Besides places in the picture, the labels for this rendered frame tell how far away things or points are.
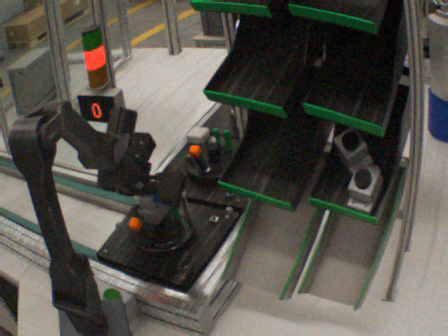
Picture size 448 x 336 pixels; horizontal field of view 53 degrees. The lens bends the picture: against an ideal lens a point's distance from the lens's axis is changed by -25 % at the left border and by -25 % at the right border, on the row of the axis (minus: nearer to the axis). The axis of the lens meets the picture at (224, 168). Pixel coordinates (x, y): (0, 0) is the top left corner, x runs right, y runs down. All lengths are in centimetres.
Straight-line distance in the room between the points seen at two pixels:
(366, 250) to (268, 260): 19
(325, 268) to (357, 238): 8
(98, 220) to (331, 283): 65
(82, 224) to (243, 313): 49
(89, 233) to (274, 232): 51
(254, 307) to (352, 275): 28
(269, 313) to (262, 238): 20
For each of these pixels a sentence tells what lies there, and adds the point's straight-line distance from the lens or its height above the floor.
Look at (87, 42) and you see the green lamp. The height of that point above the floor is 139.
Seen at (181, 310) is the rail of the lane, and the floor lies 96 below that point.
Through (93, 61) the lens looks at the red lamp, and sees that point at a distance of 117.
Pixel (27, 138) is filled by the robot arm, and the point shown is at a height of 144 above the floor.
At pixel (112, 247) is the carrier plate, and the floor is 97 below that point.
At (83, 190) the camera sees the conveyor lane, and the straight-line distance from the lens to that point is 143.
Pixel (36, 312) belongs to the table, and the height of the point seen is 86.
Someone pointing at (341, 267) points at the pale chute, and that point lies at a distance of 96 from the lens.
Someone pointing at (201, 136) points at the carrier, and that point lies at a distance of 143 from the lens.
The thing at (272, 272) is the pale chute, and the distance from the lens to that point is 99.
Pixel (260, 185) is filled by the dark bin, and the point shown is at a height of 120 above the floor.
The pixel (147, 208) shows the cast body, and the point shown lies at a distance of 111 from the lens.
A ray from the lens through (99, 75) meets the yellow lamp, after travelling 118.
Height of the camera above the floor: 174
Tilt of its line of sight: 35 degrees down
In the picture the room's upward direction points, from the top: 9 degrees counter-clockwise
